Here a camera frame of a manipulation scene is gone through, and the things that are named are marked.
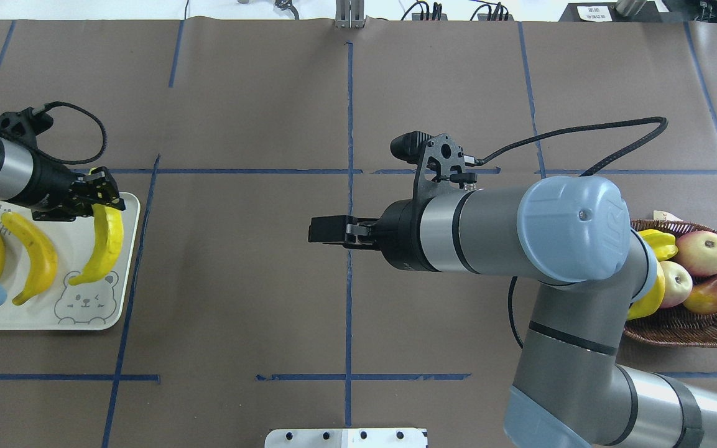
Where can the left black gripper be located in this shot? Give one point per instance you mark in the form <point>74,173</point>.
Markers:
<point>49,188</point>

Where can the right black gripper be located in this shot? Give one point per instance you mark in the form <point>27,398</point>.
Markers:
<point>401,234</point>

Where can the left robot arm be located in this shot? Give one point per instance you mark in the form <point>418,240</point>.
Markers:
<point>65,240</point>

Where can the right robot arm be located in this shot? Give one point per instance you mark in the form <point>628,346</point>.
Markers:
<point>572,234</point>

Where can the paper tag on basket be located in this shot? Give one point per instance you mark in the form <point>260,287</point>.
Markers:
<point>662,216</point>

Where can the brown wicker basket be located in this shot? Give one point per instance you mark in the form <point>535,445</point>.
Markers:
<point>673,327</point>

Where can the white bear tray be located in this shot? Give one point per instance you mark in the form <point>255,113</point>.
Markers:
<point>89,306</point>

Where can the yellow star fruit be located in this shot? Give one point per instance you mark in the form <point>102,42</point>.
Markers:
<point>664,245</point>

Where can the green white apple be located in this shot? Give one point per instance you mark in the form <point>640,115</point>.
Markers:
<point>678,284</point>

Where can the pink white peach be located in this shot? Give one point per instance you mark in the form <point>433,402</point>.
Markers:
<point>697,252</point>

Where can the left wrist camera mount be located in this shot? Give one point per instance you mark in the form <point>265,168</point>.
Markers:
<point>24,126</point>

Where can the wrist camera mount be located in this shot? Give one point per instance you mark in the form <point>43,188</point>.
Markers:
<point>440,167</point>
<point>24,126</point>

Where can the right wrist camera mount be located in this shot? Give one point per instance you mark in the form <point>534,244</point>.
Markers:
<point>440,167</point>

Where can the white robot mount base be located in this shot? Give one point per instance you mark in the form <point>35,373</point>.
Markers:
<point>348,437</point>

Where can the aluminium frame post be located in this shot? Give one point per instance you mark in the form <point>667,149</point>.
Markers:
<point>350,14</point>

